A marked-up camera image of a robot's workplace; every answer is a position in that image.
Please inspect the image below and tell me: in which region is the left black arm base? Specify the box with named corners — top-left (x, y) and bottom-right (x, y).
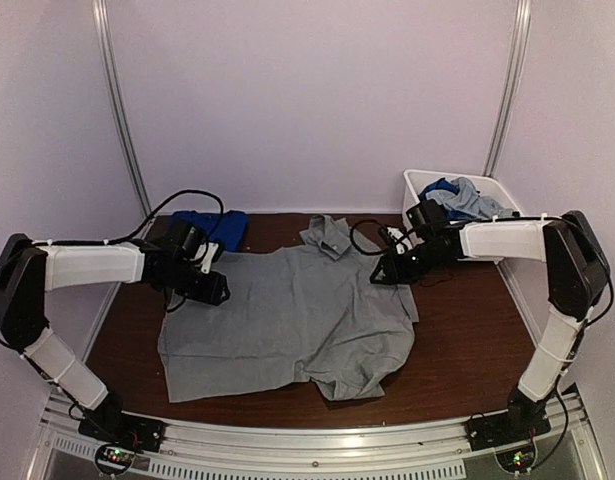
top-left (78, 390), bottom-right (166, 453)

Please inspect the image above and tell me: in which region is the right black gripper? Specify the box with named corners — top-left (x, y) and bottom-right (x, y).
top-left (371, 241), bottom-right (449, 286)

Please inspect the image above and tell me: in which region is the grey garment pile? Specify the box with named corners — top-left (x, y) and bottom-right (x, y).
top-left (158, 215), bottom-right (419, 403)

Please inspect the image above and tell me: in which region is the light grey-blue garment in bin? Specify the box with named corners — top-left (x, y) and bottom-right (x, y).
top-left (419, 177), bottom-right (520, 221)

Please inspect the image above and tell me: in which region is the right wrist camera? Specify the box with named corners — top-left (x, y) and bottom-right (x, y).
top-left (379, 226), bottom-right (413, 255)

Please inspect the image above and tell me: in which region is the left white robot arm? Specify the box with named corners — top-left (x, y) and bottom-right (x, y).
top-left (0, 221), bottom-right (230, 444)

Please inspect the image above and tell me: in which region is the blue garment in bin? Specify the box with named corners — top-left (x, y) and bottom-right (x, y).
top-left (418, 177), bottom-right (480, 220)

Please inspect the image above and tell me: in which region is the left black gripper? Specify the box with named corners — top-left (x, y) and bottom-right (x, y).
top-left (160, 260), bottom-right (229, 306)

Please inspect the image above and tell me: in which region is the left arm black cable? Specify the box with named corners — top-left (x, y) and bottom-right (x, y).
top-left (0, 188), bottom-right (226, 351)

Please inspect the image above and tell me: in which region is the blue t-shirt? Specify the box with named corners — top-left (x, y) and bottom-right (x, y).
top-left (167, 210), bottom-right (249, 252)

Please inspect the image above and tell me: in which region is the left aluminium frame post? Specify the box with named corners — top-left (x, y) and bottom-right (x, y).
top-left (92, 0), bottom-right (151, 217)

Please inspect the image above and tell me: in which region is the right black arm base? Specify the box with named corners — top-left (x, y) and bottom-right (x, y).
top-left (464, 387), bottom-right (551, 451)

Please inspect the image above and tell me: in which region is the white plastic laundry bin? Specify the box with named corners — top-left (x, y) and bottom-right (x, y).
top-left (402, 169), bottom-right (524, 229)

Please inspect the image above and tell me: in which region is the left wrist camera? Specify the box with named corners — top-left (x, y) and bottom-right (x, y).
top-left (192, 241), bottom-right (224, 274)

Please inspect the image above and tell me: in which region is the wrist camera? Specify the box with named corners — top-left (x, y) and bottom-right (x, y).
top-left (379, 226), bottom-right (413, 255)
top-left (192, 241), bottom-right (224, 274)

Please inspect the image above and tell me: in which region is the aluminium frame post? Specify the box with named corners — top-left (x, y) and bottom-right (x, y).
top-left (92, 0), bottom-right (151, 217)
top-left (483, 0), bottom-right (532, 178)

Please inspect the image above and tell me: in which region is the right aluminium frame post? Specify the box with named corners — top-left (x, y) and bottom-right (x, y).
top-left (483, 0), bottom-right (532, 178)

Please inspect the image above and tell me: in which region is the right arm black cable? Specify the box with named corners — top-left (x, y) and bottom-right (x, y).
top-left (349, 218), bottom-right (453, 289)

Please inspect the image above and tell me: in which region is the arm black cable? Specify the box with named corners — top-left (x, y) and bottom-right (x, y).
top-left (349, 218), bottom-right (453, 289)
top-left (0, 188), bottom-right (226, 351)

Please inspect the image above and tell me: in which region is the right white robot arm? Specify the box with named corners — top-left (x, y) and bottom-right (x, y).
top-left (370, 200), bottom-right (613, 442)

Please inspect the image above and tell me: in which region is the aluminium front rail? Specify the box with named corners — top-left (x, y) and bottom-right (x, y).
top-left (36, 394), bottom-right (593, 480)

